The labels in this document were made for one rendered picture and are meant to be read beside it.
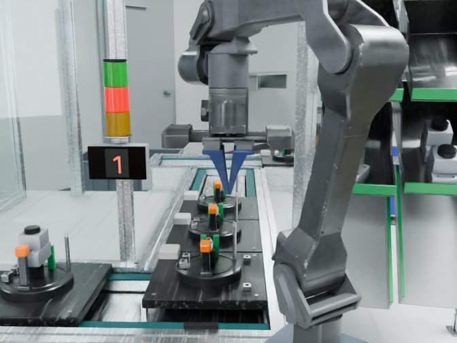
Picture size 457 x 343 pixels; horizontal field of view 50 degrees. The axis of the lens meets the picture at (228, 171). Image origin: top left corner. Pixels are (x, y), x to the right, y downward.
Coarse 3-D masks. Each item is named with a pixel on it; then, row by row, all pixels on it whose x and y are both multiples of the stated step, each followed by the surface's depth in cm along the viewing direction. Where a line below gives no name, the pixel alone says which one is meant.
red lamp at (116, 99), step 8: (104, 88) 101; (112, 88) 99; (120, 88) 100; (128, 88) 102; (112, 96) 100; (120, 96) 100; (128, 96) 102; (112, 104) 100; (120, 104) 100; (128, 104) 102
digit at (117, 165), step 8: (112, 152) 102; (120, 152) 102; (112, 160) 102; (120, 160) 102; (128, 160) 102; (112, 168) 103; (120, 168) 103; (128, 168) 103; (112, 176) 103; (120, 176) 103; (128, 176) 103
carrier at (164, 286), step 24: (216, 240) 108; (168, 264) 110; (192, 264) 105; (216, 264) 105; (240, 264) 105; (168, 288) 99; (192, 288) 99; (216, 288) 99; (240, 288) 99; (264, 288) 99
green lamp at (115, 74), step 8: (104, 64) 99; (112, 64) 98; (120, 64) 99; (104, 72) 100; (112, 72) 99; (120, 72) 99; (104, 80) 100; (112, 80) 99; (120, 80) 99; (128, 80) 101
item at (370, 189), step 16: (384, 112) 102; (320, 128) 93; (384, 128) 100; (368, 144) 96; (384, 144) 96; (368, 160) 92; (384, 160) 92; (384, 176) 88; (352, 192) 85; (368, 192) 84; (384, 192) 84
